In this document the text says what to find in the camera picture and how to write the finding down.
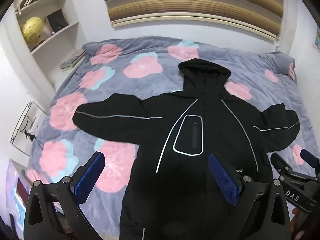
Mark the white bookshelf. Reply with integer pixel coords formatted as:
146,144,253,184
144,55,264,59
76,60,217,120
14,0,87,95

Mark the white framed picture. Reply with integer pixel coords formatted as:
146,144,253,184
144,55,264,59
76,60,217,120
10,101,47,157

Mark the purple printed board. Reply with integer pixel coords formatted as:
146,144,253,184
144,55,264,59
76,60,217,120
5,161,33,230

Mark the striped window blind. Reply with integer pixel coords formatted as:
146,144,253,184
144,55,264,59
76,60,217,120
100,0,285,41

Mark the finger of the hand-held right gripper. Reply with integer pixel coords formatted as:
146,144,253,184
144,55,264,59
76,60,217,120
301,149,320,169
271,152,297,180

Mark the black box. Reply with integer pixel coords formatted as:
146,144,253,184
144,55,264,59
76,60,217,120
46,9,69,32

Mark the black hooded jacket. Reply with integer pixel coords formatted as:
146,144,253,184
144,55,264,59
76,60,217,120
72,59,300,240

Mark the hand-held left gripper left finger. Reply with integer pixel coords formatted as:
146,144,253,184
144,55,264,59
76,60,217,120
24,151,105,240

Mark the stack of books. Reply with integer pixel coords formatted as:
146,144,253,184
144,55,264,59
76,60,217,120
59,51,86,70

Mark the grey floral pillow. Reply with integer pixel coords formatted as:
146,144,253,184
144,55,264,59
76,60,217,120
265,52,297,80

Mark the yellow globe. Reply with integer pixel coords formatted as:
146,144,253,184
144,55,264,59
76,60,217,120
21,17,45,46

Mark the grey floral blanket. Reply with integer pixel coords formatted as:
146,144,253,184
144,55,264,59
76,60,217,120
25,37,313,235

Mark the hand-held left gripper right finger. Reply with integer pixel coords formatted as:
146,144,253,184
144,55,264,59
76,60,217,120
207,152,292,240

